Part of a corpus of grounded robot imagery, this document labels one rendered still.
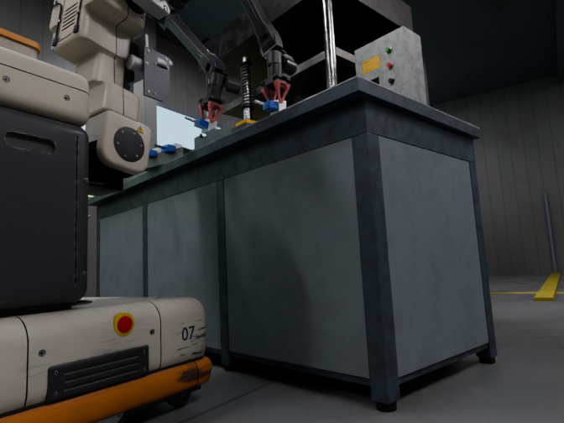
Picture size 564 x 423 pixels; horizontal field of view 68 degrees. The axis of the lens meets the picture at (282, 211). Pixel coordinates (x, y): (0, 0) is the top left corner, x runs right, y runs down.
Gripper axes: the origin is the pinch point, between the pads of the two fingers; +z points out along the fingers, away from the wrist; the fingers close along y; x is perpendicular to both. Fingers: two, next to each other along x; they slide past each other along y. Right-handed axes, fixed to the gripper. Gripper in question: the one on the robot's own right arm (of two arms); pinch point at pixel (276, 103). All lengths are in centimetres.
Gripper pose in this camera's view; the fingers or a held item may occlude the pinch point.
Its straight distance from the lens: 161.1
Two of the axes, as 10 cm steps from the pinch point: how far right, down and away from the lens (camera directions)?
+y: -6.6, 1.3, 7.4
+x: -7.5, -0.7, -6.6
